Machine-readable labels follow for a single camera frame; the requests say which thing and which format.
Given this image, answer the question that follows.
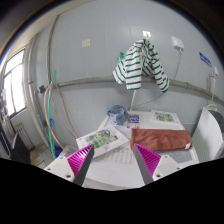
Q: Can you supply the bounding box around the white washing machine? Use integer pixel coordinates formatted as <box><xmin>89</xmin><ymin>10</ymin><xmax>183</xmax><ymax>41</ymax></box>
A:
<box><xmin>43</xmin><ymin>110</ymin><xmax>200</xmax><ymax>192</ymax></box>

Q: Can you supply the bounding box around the green picture card far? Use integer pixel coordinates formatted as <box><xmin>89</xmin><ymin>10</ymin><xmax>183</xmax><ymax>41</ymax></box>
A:
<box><xmin>151</xmin><ymin>110</ymin><xmax>179</xmax><ymax>123</ymax></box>

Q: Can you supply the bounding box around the yellow hose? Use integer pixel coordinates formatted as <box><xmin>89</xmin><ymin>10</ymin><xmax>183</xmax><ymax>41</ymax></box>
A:
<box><xmin>43</xmin><ymin>84</ymin><xmax>66</xmax><ymax>152</ymax></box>

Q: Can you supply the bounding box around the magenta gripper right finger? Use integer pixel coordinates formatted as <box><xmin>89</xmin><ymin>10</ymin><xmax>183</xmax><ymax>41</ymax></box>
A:
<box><xmin>134</xmin><ymin>144</ymin><xmax>161</xmax><ymax>185</ymax></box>

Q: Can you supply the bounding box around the blue grey crumpled cloth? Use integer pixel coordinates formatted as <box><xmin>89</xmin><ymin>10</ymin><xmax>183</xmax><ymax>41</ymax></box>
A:
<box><xmin>107</xmin><ymin>105</ymin><xmax>128</xmax><ymax>125</ymax></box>

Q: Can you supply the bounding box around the white wall switch plate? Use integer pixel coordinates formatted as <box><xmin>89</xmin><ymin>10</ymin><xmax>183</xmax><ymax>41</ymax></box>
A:
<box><xmin>82</xmin><ymin>39</ymin><xmax>90</xmax><ymax>47</ymax></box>

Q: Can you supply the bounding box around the large green picture card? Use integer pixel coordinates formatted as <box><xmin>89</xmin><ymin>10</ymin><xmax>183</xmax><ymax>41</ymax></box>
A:
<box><xmin>76</xmin><ymin>126</ymin><xmax>129</xmax><ymax>157</ymax></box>

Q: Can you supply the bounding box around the white appliance at right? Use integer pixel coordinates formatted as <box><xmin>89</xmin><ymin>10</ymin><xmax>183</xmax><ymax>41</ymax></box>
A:
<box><xmin>192</xmin><ymin>107</ymin><xmax>224</xmax><ymax>162</ymax></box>

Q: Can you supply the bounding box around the green white striped shirt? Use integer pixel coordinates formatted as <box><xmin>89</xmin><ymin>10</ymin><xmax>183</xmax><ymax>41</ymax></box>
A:
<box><xmin>112</xmin><ymin>39</ymin><xmax>169</xmax><ymax>93</ymax></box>

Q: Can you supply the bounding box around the brown towel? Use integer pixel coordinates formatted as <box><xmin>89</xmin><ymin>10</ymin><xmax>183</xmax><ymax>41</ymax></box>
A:
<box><xmin>130</xmin><ymin>129</ymin><xmax>193</xmax><ymax>151</ymax></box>

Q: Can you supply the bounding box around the small purple picture card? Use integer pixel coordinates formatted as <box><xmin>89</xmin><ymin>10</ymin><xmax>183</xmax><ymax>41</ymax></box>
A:
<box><xmin>127</xmin><ymin>114</ymin><xmax>140</xmax><ymax>128</ymax></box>

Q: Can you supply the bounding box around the blue wall sign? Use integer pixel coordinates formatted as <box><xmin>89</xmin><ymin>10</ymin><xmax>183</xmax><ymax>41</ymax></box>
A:
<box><xmin>199</xmin><ymin>52</ymin><xmax>212</xmax><ymax>68</ymax></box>

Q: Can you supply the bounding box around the white radiator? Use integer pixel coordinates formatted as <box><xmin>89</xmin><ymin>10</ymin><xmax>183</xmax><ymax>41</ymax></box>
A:
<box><xmin>15</xmin><ymin>123</ymin><xmax>34</xmax><ymax>150</ymax></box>

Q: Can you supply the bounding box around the vertical grey wall pipe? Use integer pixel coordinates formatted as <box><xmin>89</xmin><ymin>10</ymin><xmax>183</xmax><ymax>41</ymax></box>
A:
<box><xmin>24</xmin><ymin>37</ymin><xmax>48</xmax><ymax>145</ymax></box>

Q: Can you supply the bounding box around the green hose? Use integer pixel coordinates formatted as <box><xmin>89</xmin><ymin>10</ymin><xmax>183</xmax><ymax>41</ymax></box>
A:
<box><xmin>47</xmin><ymin>69</ymin><xmax>57</xmax><ymax>160</ymax></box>

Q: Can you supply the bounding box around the window with frame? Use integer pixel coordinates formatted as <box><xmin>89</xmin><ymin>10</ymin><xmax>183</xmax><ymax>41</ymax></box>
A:
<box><xmin>3</xmin><ymin>49</ymin><xmax>26</xmax><ymax>117</ymax></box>

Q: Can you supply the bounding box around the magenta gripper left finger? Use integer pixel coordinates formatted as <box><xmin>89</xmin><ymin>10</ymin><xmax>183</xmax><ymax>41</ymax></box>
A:
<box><xmin>67</xmin><ymin>145</ymin><xmax>94</xmax><ymax>186</ymax></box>

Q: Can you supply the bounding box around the horizontal grey wall pipe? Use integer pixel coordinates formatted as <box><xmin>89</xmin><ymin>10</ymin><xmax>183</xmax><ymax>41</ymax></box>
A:
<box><xmin>53</xmin><ymin>76</ymin><xmax>224</xmax><ymax>105</ymax></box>

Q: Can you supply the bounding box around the white wall socket box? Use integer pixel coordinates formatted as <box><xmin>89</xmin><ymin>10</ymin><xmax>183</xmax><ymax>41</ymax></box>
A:
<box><xmin>172</xmin><ymin>37</ymin><xmax>184</xmax><ymax>51</ymax></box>

